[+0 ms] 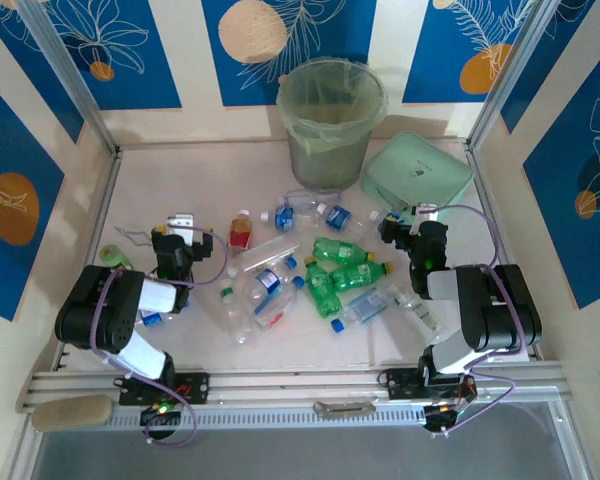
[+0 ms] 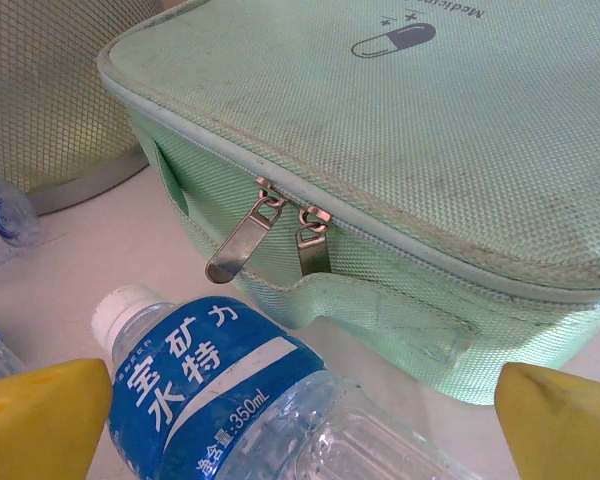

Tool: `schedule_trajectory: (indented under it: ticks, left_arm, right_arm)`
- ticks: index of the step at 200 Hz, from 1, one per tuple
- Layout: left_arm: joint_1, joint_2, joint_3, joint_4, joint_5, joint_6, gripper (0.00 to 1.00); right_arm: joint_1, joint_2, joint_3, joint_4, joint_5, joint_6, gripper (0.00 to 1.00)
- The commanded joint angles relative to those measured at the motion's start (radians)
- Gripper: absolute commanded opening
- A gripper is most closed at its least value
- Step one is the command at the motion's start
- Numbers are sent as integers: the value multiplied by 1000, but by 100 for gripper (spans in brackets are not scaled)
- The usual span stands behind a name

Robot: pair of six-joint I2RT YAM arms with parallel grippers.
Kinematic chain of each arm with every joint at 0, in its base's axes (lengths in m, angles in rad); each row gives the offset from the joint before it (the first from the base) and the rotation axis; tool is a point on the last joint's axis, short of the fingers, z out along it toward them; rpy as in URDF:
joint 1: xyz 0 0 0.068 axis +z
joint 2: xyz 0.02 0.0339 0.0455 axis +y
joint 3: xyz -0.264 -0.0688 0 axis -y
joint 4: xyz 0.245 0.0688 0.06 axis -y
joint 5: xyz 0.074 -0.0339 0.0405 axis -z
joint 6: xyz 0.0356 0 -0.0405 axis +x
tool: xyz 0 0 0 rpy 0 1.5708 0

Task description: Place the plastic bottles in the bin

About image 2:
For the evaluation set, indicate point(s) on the crushed clear plastic bottle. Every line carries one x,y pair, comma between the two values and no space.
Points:
7,220

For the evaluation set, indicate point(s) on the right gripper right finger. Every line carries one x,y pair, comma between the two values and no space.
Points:
565,430

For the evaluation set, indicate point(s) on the metal zipper pull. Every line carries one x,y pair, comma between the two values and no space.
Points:
312,250
240,245

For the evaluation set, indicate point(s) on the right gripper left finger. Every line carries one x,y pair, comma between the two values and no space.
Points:
35,425

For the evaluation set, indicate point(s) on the mint green medicine bag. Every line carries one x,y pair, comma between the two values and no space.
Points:
380,150

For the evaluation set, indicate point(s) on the metal mesh waste bin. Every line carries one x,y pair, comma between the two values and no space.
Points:
45,90

